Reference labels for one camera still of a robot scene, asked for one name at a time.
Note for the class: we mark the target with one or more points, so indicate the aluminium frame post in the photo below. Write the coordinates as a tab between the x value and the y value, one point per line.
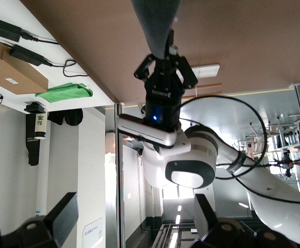
119	180

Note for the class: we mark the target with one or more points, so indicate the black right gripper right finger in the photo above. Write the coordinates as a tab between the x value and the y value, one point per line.
206	222

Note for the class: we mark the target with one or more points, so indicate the white paper sign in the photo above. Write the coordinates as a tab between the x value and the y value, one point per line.
93	233

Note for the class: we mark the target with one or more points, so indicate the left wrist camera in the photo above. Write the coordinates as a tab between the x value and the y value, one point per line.
149	131

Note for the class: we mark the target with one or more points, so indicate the black bracket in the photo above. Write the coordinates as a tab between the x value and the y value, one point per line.
35	107

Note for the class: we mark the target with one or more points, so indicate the black power adapter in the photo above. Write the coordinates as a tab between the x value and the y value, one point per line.
25	53

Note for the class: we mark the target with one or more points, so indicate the white tie on rack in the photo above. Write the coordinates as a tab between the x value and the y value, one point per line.
196	91

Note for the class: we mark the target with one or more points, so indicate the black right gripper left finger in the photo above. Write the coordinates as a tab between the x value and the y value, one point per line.
59	222

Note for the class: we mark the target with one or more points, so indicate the grey and pink towel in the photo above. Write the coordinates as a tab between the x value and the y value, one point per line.
155	25

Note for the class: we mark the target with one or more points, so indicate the cardboard box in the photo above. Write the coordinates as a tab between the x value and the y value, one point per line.
13	72

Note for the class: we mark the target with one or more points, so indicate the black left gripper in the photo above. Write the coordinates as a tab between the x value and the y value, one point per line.
162	103

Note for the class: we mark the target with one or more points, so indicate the white rack base plate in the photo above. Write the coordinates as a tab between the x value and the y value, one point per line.
206	70

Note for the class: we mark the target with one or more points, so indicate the wooden rack pole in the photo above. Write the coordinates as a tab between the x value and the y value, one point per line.
211	85
206	94

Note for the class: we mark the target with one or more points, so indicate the green cloth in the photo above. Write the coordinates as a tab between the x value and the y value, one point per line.
64	91

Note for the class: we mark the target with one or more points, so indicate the long black power brick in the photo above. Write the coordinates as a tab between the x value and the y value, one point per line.
2	28

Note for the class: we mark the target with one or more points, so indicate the white cylinder with green print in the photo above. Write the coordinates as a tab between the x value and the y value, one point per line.
40	126

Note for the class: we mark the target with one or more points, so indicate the brown table cover sheet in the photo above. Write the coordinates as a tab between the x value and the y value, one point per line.
242	38

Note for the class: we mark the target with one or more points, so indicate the white pole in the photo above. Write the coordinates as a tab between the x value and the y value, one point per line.
40	180

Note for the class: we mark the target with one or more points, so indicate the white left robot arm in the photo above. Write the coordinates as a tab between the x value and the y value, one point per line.
191	178

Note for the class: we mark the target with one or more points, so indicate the black garment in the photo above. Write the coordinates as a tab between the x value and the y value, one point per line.
65	117

